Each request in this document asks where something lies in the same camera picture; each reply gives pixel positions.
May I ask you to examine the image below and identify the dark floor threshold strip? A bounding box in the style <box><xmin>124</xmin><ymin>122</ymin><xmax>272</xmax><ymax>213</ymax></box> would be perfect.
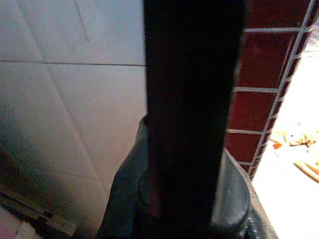
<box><xmin>0</xmin><ymin>190</ymin><xmax>78</xmax><ymax>239</ymax></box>

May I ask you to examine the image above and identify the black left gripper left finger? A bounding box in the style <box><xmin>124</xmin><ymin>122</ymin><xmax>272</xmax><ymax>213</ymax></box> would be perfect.
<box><xmin>96</xmin><ymin>116</ymin><xmax>160</xmax><ymax>239</ymax></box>

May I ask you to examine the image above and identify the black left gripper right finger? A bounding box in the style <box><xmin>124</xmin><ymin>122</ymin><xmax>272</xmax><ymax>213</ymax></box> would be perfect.
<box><xmin>211</xmin><ymin>148</ymin><xmax>280</xmax><ymax>239</ymax></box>

